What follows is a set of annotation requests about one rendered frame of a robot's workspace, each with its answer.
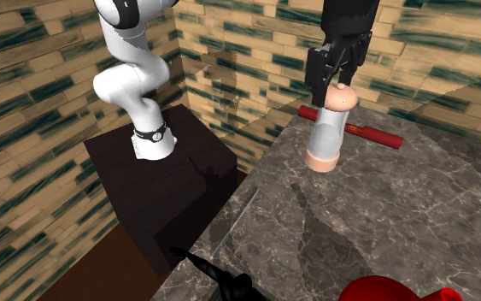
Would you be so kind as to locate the red rounded object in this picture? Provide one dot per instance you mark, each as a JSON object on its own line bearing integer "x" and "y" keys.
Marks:
{"x": 381, "y": 291}

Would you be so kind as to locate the black figure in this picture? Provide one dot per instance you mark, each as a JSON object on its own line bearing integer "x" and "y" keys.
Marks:
{"x": 227, "y": 283}

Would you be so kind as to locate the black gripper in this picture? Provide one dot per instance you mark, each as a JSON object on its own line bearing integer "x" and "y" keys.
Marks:
{"x": 348, "y": 18}

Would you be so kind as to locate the dark robot stand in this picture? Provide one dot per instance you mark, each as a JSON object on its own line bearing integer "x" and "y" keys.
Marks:
{"x": 165, "y": 196}

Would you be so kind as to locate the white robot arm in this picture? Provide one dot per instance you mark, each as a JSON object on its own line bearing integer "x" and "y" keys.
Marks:
{"x": 131, "y": 79}

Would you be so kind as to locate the white bottle with pink cap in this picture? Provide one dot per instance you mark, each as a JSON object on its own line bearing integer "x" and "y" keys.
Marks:
{"x": 327, "y": 129}

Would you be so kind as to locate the red cylinder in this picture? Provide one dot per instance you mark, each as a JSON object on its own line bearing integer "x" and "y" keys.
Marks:
{"x": 373, "y": 134}

